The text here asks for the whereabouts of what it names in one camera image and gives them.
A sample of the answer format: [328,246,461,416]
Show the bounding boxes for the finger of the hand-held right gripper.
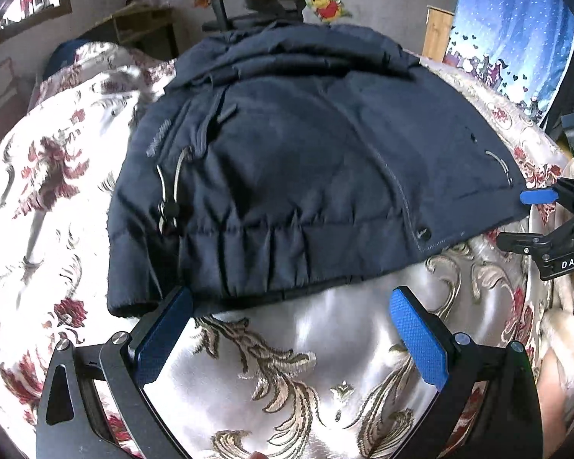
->
[496,215,574,255]
[519,178,574,206]

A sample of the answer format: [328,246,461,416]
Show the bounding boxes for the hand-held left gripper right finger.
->
[388,286,542,459]

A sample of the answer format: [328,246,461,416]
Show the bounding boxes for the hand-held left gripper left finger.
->
[35,286,194,459]

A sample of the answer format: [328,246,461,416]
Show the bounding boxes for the dark navy padded jacket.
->
[106,21,528,319]

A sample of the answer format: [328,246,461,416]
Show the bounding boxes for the floral satin bed quilt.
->
[0,41,574,459]

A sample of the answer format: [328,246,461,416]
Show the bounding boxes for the blue dotted curtain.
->
[442,0,574,122]

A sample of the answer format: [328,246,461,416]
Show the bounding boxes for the light wooden board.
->
[421,5,456,63]

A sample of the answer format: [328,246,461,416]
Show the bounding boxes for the yellow bear cartoon poster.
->
[302,0,347,22]

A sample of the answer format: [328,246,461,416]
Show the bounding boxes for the blue pillow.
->
[42,41,84,82]

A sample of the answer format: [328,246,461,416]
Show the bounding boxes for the wooden shelf desk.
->
[74,2,180,60]

